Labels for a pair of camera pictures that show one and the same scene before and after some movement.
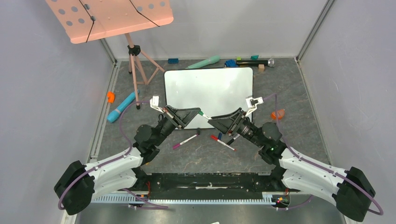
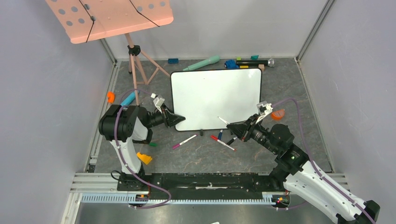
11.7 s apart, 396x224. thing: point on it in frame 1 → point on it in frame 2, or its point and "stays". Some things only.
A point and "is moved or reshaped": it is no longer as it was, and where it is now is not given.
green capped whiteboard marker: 201,113 is moved or reshaped
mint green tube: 212,60 stays
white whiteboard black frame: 217,91 stays
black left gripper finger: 186,115 → 171,123
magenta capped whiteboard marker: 178,144 stays
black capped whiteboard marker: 229,143 stays
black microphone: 270,62 stays
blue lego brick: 173,60 stays
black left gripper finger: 184,113 → 173,119
